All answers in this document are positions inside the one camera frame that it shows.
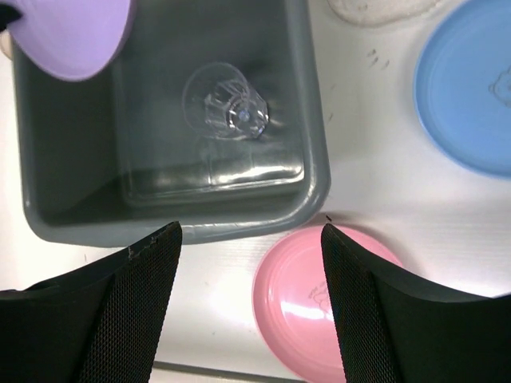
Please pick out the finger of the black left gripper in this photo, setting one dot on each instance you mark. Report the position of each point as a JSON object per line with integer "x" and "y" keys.
{"x": 8, "y": 15}

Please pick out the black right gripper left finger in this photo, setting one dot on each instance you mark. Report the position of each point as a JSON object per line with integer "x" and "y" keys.
{"x": 99, "y": 323}

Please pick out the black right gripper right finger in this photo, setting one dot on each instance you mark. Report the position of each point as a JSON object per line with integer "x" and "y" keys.
{"x": 395, "y": 326}

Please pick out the purple plastic plate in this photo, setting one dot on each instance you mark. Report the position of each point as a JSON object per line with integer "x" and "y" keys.
{"x": 72, "y": 40}

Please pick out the clear plastic cup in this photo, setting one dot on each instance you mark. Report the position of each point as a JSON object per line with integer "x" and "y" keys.
{"x": 219, "y": 103}

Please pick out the blue plastic plate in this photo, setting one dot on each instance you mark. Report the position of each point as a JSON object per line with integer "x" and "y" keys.
{"x": 462, "y": 87}

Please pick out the grey plastic bin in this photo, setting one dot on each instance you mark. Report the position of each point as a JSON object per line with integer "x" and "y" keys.
{"x": 107, "y": 161}

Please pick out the pink plastic plate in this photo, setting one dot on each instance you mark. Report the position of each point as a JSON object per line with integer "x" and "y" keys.
{"x": 292, "y": 308}

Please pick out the clear square dish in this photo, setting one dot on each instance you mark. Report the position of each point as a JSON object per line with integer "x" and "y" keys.
{"x": 374, "y": 13}

